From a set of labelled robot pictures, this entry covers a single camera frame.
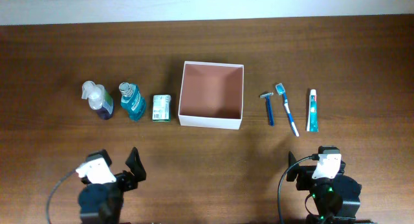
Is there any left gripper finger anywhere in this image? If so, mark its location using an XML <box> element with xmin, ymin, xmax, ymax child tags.
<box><xmin>86</xmin><ymin>149</ymin><xmax>112</xmax><ymax>166</ymax></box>
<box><xmin>125</xmin><ymin>147</ymin><xmax>147</xmax><ymax>182</ymax></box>

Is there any clear purple soap pump bottle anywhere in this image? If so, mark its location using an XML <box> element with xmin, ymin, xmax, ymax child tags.
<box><xmin>82</xmin><ymin>81</ymin><xmax>114</xmax><ymax>120</ymax></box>

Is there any blue mouthwash bottle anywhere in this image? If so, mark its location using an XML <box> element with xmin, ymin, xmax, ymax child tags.
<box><xmin>118</xmin><ymin>82</ymin><xmax>146</xmax><ymax>122</ymax></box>

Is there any green white small box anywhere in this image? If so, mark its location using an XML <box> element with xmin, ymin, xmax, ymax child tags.
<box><xmin>152</xmin><ymin>95</ymin><xmax>171</xmax><ymax>122</ymax></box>

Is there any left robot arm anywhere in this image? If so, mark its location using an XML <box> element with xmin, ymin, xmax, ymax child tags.
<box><xmin>76</xmin><ymin>147</ymin><xmax>146</xmax><ymax>224</ymax></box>

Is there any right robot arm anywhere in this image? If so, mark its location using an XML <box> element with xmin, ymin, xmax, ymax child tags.
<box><xmin>287</xmin><ymin>146</ymin><xmax>362</xmax><ymax>224</ymax></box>

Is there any teal white toothpaste tube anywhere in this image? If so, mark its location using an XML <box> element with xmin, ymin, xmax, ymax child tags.
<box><xmin>307</xmin><ymin>89</ymin><xmax>319</xmax><ymax>133</ymax></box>

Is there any blue disposable razor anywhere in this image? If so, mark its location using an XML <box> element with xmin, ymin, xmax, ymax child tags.
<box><xmin>260</xmin><ymin>93</ymin><xmax>275</xmax><ymax>126</ymax></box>

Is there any blue white toothbrush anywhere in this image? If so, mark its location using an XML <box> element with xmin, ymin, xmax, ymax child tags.
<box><xmin>276</xmin><ymin>83</ymin><xmax>299</xmax><ymax>137</ymax></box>

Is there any white open cardboard box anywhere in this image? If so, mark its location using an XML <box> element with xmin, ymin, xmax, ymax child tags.
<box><xmin>178</xmin><ymin>61</ymin><xmax>245</xmax><ymax>129</ymax></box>

